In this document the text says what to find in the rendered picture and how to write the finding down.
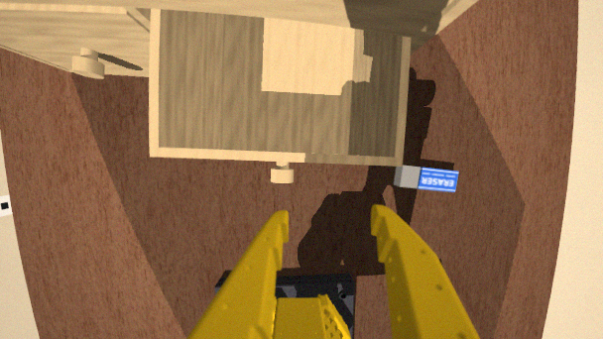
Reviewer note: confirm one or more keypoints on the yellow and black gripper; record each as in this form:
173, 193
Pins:
422, 301

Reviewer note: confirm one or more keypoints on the wooden chest of drawers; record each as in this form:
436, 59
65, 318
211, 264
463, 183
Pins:
141, 10

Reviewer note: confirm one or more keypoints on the blue and white eraser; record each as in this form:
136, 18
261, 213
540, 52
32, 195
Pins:
426, 178

